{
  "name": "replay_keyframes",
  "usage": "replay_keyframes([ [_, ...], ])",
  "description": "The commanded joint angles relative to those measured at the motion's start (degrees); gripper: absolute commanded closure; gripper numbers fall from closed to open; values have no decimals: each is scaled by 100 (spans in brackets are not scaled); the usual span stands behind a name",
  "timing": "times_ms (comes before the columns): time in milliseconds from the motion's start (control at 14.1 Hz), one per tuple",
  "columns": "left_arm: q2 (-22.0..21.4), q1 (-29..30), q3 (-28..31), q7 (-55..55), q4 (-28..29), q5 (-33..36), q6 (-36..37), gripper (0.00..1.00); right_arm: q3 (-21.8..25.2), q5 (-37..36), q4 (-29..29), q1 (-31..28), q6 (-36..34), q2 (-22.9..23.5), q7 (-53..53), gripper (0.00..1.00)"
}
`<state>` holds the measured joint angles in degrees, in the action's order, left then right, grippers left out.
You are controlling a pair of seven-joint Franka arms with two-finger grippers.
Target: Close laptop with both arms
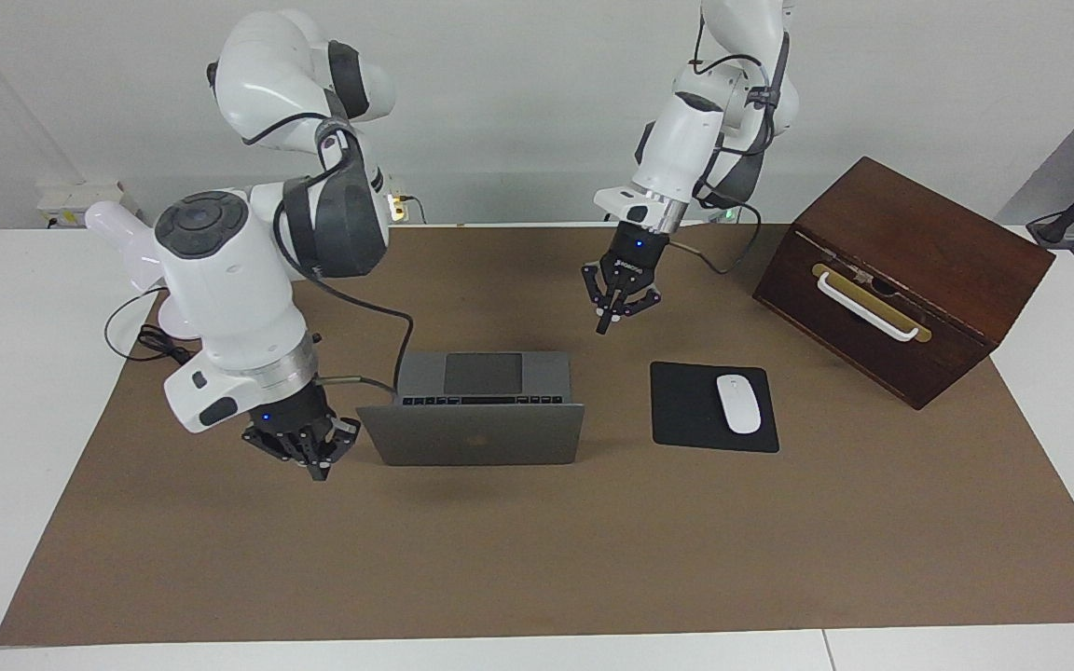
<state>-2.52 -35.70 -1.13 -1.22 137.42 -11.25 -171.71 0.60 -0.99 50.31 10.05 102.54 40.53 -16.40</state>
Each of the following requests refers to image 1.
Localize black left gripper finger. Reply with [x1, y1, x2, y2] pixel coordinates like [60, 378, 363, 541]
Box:
[582, 264, 614, 335]
[613, 287, 663, 320]

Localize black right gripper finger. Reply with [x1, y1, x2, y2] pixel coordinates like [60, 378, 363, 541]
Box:
[241, 424, 319, 472]
[311, 418, 361, 482]

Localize silver grey laptop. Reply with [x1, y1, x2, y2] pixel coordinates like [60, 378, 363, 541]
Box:
[356, 351, 585, 467]

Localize black mouse pad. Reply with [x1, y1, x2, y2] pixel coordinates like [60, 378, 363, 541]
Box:
[650, 362, 780, 454]

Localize white computer mouse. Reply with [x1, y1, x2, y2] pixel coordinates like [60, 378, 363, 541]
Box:
[716, 374, 763, 435]

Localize brown paper table mat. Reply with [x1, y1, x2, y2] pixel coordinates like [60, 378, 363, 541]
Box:
[0, 224, 1074, 647]

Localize white desk lamp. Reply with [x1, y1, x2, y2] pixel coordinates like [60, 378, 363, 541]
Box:
[85, 200, 212, 341]

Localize dark brown wooden box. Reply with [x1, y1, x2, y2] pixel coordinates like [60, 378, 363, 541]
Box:
[752, 156, 1056, 411]

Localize white power strip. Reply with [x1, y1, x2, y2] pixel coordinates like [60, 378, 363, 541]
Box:
[38, 182, 142, 229]

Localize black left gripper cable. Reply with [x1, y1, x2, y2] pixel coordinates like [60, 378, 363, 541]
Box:
[668, 200, 764, 276]

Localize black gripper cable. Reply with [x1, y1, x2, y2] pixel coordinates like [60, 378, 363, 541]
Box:
[274, 200, 415, 404]
[668, 200, 764, 276]

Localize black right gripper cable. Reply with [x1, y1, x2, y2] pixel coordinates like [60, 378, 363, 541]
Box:
[274, 200, 415, 404]

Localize white box handle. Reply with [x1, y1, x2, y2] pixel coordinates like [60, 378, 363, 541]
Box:
[817, 271, 920, 342]

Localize gold handle plate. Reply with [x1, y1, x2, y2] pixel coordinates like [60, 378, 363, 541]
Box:
[811, 263, 932, 344]

